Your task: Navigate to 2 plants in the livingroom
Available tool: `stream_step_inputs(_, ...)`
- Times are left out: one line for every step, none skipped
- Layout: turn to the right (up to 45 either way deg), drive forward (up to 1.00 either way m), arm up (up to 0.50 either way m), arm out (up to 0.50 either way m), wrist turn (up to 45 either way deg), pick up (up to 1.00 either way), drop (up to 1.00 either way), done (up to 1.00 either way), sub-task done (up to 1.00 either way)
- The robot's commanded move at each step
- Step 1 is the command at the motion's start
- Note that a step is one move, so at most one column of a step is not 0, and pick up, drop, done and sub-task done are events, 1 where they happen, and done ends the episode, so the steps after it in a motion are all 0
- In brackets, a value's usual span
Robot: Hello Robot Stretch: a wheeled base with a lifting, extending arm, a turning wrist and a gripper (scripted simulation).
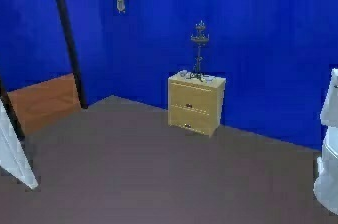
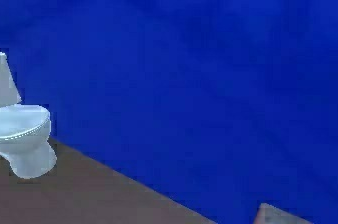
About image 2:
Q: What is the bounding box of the grey box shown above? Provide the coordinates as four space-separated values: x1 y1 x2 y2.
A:
252 202 315 224

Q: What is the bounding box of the white toilet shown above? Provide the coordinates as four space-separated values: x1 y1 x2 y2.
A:
0 50 58 180

